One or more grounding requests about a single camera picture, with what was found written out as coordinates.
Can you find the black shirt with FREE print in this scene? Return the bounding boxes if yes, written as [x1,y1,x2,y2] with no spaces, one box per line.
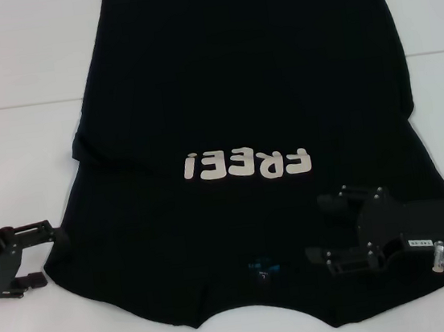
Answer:
[10,0,444,332]

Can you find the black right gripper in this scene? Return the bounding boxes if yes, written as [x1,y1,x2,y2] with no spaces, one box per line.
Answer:
[296,172,444,281]

